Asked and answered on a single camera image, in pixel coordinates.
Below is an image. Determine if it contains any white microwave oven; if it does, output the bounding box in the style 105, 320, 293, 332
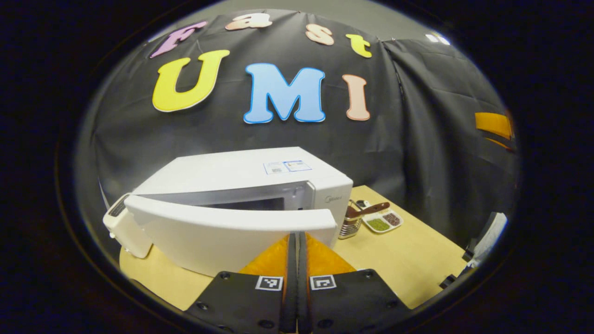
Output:
123, 147, 354, 277

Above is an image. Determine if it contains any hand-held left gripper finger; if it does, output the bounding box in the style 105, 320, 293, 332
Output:
297, 232, 412, 334
185, 232, 298, 334

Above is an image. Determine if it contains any white divided bean dish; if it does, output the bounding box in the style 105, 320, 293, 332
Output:
358, 199, 404, 234

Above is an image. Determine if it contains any black backdrop cloth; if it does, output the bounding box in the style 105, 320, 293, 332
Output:
77, 9, 520, 251

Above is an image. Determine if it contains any metal mesh basket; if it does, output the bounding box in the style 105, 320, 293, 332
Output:
339, 200, 363, 240

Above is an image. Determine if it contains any white toaster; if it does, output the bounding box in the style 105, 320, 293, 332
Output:
103, 193, 154, 259

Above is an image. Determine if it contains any brown wooden spoon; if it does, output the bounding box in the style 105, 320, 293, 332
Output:
346, 201, 391, 218

